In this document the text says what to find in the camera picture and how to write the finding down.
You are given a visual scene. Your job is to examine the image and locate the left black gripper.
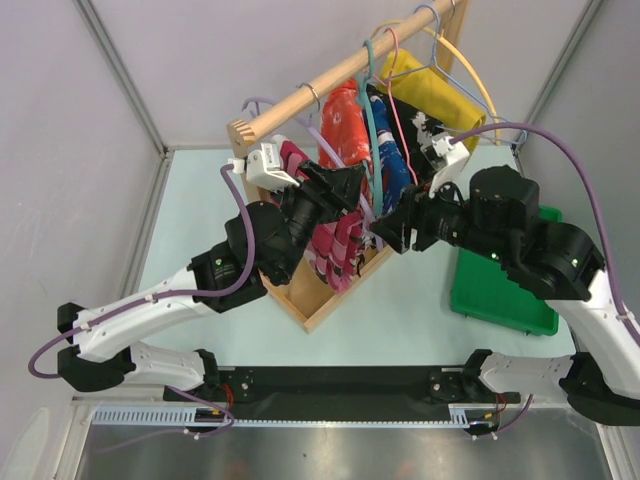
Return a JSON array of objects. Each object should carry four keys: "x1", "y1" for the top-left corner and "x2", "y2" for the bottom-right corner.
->
[{"x1": 266, "y1": 160, "x2": 365, "y2": 282}]

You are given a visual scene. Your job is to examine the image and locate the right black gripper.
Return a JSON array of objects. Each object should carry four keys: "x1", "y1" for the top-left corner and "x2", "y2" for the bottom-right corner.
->
[{"x1": 368, "y1": 169, "x2": 511, "y2": 264}]

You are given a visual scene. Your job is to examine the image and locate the pink camouflage trousers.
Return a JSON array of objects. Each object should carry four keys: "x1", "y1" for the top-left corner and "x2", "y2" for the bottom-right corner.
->
[{"x1": 271, "y1": 134, "x2": 364, "y2": 294}]

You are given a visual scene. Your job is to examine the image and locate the purple hanger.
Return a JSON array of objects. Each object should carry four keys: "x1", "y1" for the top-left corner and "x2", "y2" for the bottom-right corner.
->
[{"x1": 241, "y1": 97, "x2": 384, "y2": 250}]

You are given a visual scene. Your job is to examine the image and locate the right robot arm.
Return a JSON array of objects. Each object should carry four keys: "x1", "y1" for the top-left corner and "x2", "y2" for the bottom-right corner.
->
[{"x1": 371, "y1": 166, "x2": 639, "y2": 427}]

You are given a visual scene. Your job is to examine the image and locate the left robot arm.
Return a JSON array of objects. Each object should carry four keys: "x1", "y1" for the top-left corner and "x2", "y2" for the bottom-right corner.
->
[{"x1": 57, "y1": 160, "x2": 364, "y2": 400}]

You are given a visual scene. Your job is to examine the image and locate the blue patterned trousers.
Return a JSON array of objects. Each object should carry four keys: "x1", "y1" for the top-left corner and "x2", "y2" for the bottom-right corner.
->
[{"x1": 366, "y1": 84, "x2": 414, "y2": 217}]

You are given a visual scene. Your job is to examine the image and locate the orange white trousers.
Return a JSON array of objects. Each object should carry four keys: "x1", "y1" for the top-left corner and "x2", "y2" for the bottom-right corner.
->
[{"x1": 320, "y1": 78, "x2": 372, "y2": 168}]

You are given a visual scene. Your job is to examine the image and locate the black white trousers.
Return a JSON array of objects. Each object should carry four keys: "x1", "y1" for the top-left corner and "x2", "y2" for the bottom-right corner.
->
[{"x1": 380, "y1": 94, "x2": 444, "y2": 183}]

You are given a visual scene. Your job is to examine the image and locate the teal hanger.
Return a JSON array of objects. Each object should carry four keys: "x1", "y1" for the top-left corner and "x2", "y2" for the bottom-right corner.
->
[{"x1": 356, "y1": 39, "x2": 384, "y2": 217}]

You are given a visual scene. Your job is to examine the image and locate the pink hanger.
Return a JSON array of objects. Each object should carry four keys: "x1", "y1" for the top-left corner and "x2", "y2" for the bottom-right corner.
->
[{"x1": 382, "y1": 27, "x2": 421, "y2": 186}]

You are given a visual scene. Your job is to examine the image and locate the yellow trousers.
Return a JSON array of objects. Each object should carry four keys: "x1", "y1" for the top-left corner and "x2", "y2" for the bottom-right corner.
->
[{"x1": 367, "y1": 49, "x2": 487, "y2": 154}]

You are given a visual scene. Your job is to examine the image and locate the yellow hanger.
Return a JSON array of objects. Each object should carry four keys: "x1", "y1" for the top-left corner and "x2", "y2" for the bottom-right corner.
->
[{"x1": 369, "y1": 19, "x2": 505, "y2": 145}]

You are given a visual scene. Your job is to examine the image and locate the green plastic tray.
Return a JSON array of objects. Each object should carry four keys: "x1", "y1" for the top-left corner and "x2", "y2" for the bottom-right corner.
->
[{"x1": 449, "y1": 204, "x2": 564, "y2": 337}]

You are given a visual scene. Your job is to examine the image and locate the wooden clothes rack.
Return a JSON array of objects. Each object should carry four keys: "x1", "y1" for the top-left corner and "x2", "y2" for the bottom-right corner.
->
[{"x1": 227, "y1": 1, "x2": 469, "y2": 333}]

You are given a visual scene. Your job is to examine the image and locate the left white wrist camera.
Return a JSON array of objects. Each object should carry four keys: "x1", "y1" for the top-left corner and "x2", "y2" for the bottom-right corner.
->
[{"x1": 228, "y1": 143, "x2": 300, "y2": 192}]

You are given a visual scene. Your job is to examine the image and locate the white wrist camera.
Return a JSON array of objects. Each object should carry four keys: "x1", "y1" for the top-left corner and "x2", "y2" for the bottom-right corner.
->
[
  {"x1": 228, "y1": 143, "x2": 300, "y2": 192},
  {"x1": 429, "y1": 133, "x2": 471, "y2": 198}
]

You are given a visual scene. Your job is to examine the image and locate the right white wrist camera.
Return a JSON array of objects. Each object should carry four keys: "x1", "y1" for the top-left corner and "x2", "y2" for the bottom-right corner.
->
[{"x1": 429, "y1": 133, "x2": 471, "y2": 198}]

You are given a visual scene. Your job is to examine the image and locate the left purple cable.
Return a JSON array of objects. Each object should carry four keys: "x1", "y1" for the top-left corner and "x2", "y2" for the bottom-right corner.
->
[{"x1": 28, "y1": 164, "x2": 259, "y2": 381}]

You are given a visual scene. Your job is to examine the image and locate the purple cable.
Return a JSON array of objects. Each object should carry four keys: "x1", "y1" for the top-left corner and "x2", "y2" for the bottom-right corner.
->
[
  {"x1": 28, "y1": 164, "x2": 259, "y2": 381},
  {"x1": 449, "y1": 122, "x2": 640, "y2": 346}
]

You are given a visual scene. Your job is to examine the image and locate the light blue wire hanger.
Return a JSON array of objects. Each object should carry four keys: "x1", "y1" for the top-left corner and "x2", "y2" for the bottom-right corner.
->
[{"x1": 369, "y1": 4, "x2": 527, "y2": 149}]

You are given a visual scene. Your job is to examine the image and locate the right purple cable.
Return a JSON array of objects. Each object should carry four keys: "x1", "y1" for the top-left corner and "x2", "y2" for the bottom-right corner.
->
[{"x1": 449, "y1": 122, "x2": 640, "y2": 346}]

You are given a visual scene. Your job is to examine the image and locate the white cable duct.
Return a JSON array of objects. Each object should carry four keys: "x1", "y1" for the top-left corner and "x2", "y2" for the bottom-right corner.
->
[{"x1": 92, "y1": 406, "x2": 496, "y2": 429}]

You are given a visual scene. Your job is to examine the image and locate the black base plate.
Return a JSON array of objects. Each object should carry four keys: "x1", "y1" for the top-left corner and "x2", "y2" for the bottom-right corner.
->
[{"x1": 189, "y1": 366, "x2": 521, "y2": 421}]

